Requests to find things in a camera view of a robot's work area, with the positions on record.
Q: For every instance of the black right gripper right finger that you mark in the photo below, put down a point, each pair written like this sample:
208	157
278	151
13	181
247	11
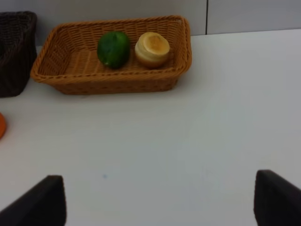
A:
277	202

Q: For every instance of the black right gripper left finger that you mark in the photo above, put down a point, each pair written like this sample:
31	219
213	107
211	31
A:
43	205

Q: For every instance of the orange tangerine fruit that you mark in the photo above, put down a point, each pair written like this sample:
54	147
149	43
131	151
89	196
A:
3	125

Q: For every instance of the green lime fruit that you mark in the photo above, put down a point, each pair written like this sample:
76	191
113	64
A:
113	49

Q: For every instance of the red yellow peach fruit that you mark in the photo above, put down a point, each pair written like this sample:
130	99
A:
152	50

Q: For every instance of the light orange wicker basket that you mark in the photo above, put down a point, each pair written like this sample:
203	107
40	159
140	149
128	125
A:
68	59

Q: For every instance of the dark brown wicker basket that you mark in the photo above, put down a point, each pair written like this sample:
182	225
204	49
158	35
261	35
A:
17	51

